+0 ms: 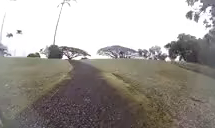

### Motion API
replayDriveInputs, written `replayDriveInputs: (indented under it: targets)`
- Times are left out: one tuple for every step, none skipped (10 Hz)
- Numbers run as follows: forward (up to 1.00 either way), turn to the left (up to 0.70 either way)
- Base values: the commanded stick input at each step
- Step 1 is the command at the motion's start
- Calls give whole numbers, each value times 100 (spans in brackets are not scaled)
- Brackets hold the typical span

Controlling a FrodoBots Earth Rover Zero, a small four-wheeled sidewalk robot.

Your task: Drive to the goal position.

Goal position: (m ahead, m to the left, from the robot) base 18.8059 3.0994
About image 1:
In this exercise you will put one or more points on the small leafy trees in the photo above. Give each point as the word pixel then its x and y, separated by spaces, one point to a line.
pixel 153 53

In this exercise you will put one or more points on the grass lawn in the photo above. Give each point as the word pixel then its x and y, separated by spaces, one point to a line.
pixel 25 80
pixel 161 86

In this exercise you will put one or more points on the tall thin palm tree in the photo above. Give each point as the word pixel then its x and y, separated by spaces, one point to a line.
pixel 58 23

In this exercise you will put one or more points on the pair of palm trees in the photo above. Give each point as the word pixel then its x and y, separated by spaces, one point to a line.
pixel 18 32

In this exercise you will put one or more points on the dark asphalt path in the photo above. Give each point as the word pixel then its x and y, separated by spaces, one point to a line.
pixel 83 96

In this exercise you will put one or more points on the low green bush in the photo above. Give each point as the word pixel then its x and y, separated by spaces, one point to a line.
pixel 33 55

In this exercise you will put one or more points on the overhanging leafy tree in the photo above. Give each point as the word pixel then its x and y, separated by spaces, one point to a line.
pixel 208 11

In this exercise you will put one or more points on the dense clump of trees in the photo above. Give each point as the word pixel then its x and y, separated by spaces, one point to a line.
pixel 191 48

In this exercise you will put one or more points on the dark round bush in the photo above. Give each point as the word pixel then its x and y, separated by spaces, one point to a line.
pixel 55 52

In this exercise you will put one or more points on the wide umbrella-shaped tree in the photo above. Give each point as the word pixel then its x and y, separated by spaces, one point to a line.
pixel 73 52
pixel 116 51

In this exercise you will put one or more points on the small low bush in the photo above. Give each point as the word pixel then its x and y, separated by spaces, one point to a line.
pixel 84 58

